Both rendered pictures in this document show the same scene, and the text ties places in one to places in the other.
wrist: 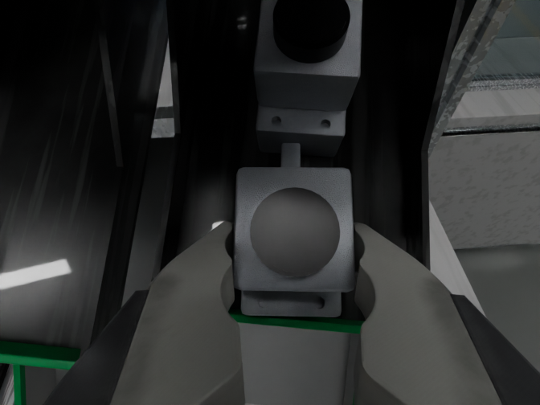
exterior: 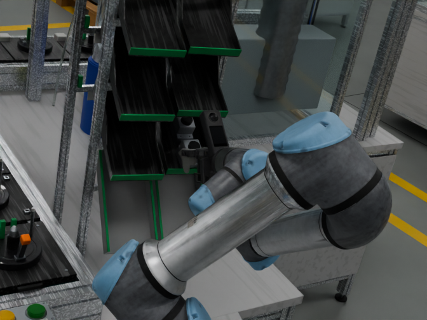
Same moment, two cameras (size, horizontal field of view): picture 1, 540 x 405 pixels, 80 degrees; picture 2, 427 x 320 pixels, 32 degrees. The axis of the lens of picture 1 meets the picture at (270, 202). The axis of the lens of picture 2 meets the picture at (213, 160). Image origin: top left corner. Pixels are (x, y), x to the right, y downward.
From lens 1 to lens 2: 1.77 m
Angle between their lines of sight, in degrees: 35
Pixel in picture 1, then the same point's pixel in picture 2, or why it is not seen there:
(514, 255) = (307, 308)
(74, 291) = (150, 169)
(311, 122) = (187, 136)
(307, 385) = not seen: hidden behind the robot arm
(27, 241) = (136, 162)
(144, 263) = (131, 191)
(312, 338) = (187, 215)
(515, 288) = not seen: outside the picture
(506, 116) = not seen: hidden behind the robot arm
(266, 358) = (173, 225)
